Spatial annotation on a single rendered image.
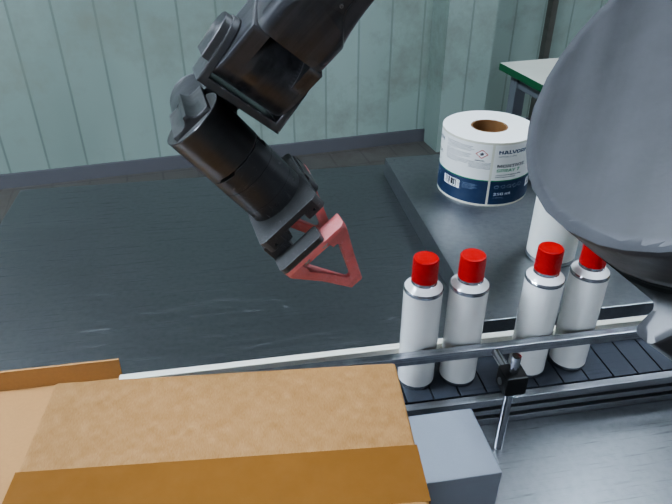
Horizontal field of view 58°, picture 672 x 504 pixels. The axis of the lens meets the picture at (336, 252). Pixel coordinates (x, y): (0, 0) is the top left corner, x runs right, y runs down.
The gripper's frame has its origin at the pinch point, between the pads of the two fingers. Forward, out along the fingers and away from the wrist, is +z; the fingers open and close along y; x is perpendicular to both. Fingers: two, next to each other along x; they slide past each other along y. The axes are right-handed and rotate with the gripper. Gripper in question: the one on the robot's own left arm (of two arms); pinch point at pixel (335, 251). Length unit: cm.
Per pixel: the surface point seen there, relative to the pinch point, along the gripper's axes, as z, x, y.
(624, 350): 53, -18, 6
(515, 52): 179, -123, 293
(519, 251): 52, -18, 35
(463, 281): 21.7, -7.2, 7.4
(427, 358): 25.5, 2.9, 4.8
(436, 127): 170, -54, 276
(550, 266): 27.5, -16.7, 5.1
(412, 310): 20.1, 0.1, 7.8
